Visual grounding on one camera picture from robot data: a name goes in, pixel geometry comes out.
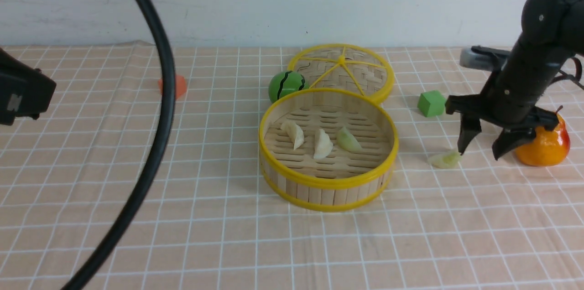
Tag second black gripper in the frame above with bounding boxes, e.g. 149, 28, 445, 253
445, 67, 559, 161

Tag pale green dumpling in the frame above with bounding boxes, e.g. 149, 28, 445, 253
428, 150, 463, 169
337, 126, 362, 153

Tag white dumpling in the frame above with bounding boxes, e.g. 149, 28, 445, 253
313, 128, 334, 161
280, 120, 305, 150

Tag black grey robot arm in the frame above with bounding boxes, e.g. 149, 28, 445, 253
0, 49, 57, 126

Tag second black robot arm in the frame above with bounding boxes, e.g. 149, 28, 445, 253
445, 0, 584, 159

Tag bamboo steamer lid yellow rim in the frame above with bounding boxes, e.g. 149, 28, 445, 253
287, 43, 396, 104

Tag bamboo steamer tray yellow rim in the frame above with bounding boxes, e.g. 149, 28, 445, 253
258, 88, 400, 212

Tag orange yellow toy pear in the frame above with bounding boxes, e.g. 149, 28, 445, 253
515, 105, 571, 167

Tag green foam cube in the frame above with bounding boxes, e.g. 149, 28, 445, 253
417, 90, 446, 118

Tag green toy watermelon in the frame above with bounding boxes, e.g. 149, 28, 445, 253
268, 70, 309, 104

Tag orange foam cube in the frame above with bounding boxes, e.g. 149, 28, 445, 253
158, 74, 188, 100

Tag checkered beige tablecloth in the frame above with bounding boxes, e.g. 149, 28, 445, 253
0, 43, 583, 290

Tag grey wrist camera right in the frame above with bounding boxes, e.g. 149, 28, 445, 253
459, 46, 511, 72

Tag black cable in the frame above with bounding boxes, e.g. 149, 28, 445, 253
62, 0, 177, 290

